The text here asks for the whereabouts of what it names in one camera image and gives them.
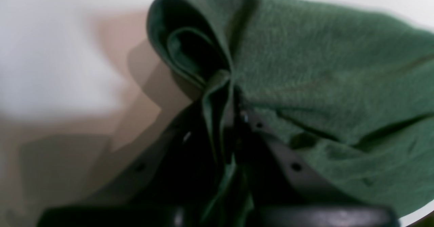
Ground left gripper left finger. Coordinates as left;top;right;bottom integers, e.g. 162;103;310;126
37;102;217;227

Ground dark green t-shirt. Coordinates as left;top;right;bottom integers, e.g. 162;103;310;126
147;0;434;217

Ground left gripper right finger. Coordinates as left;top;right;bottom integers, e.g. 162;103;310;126
227;95;400;227

